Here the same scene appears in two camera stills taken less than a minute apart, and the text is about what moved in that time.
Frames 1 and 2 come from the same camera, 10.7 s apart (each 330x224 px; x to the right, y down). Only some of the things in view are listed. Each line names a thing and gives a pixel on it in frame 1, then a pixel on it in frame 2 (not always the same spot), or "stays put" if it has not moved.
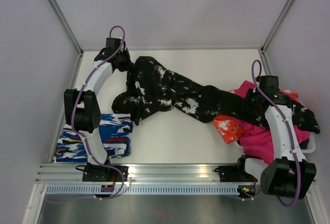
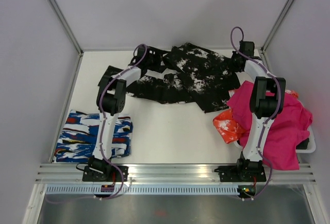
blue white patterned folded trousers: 115,130 stays put
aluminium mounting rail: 73,173 stays put
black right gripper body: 250,106 -> 232,65
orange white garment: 230,131 stays put
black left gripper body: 125,63 -> 153,62
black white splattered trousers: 152,86 -> 202,78
